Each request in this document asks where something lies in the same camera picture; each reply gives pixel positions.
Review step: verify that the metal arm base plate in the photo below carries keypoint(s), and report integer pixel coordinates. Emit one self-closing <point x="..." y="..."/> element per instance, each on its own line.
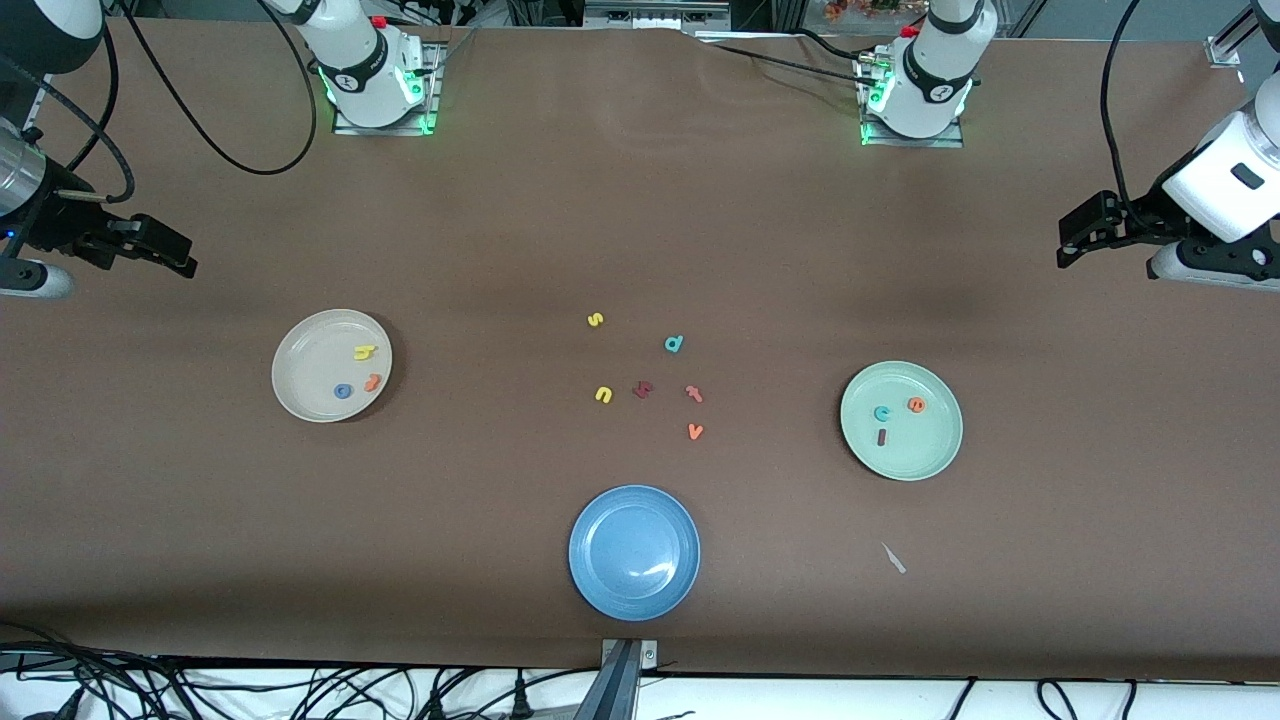
<point x="432" y="110"/>
<point x="915" y="143"/>

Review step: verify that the blue plate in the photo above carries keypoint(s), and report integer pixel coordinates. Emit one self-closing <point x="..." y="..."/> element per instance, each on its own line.
<point x="634" y="552"/>

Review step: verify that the black power plug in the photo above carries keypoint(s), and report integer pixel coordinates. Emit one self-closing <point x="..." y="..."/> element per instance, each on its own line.
<point x="436" y="705"/>
<point x="520" y="700"/>

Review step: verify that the green plate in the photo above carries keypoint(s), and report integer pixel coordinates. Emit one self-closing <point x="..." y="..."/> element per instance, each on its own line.
<point x="901" y="455"/>

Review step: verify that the aluminium corner bracket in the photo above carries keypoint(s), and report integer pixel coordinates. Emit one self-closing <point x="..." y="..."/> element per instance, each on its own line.
<point x="1224" y="52"/>

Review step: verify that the brown table cover sheet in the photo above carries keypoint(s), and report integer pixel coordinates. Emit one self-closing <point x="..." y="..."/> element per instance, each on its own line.
<point x="640" y="200"/>

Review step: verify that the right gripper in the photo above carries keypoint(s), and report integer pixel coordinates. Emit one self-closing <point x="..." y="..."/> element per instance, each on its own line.
<point x="52" y="227"/>

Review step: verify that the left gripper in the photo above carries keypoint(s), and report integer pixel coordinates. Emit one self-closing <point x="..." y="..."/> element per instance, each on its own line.
<point x="1143" y="217"/>

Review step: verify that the grey metal bracket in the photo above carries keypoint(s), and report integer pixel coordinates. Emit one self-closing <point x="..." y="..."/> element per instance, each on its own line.
<point x="648" y="655"/>

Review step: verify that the dark camera pole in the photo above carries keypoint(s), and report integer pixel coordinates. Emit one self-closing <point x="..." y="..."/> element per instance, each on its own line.
<point x="612" y="690"/>

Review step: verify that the beige brown plate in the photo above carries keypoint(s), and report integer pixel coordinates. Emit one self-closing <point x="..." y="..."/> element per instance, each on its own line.
<point x="310" y="370"/>

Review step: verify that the white paper scrap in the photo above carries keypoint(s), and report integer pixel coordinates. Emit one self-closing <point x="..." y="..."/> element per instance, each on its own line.
<point x="894" y="559"/>

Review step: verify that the silver metal frame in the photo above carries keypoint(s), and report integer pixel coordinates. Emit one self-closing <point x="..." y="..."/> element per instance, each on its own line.
<point x="655" y="14"/>

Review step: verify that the orange flowers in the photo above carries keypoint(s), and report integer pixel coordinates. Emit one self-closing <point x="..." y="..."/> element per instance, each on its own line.
<point x="860" y="8"/>

